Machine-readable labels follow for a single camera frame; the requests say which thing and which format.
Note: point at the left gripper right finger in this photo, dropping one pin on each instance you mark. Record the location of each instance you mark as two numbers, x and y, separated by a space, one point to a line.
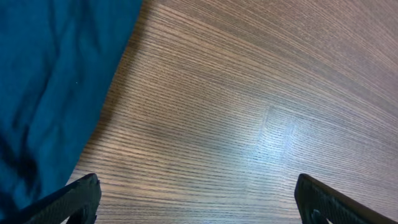
319 203

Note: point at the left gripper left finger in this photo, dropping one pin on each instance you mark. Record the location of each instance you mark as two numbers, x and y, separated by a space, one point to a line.
75 203

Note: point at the blue t-shirt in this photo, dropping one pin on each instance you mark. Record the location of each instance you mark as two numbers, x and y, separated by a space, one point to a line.
58 59

